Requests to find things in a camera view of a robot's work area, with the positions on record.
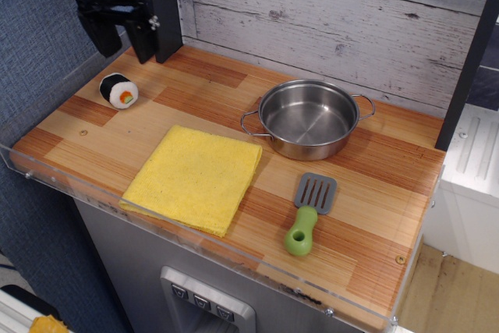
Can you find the black vertical post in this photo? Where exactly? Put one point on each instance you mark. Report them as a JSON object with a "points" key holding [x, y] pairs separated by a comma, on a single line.
{"points": [[169, 33], [473, 59]]}

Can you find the clear acrylic guard rail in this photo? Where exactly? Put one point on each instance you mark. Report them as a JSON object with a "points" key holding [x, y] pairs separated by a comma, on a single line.
{"points": [[362, 249]]}

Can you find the black right vertical post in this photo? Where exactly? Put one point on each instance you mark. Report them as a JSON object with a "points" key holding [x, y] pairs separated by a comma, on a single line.
{"points": [[473, 59]]}

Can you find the silver toy dispenser panel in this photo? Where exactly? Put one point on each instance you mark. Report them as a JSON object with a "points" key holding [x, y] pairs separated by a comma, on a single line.
{"points": [[198, 307]]}

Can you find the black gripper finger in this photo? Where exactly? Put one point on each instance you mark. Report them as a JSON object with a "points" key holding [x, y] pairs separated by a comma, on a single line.
{"points": [[103, 34], [143, 37]]}

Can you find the black left vertical post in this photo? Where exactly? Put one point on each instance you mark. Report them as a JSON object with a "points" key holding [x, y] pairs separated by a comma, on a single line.
{"points": [[169, 33]]}

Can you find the grey spatula green handle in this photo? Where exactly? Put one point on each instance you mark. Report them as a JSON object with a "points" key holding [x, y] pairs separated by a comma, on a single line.
{"points": [[314, 197]]}

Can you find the yellow folded cloth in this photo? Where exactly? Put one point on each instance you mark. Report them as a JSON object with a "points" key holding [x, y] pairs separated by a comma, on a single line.
{"points": [[196, 178]]}

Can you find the stainless steel pot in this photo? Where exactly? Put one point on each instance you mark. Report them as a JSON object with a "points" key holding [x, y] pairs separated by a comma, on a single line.
{"points": [[306, 120]]}

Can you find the plush sushi roll toy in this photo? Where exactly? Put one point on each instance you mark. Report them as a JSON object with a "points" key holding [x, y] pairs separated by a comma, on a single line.
{"points": [[118, 91]]}

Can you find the white ribbed side shelf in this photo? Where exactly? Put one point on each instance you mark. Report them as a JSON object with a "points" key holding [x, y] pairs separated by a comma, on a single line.
{"points": [[472, 157]]}

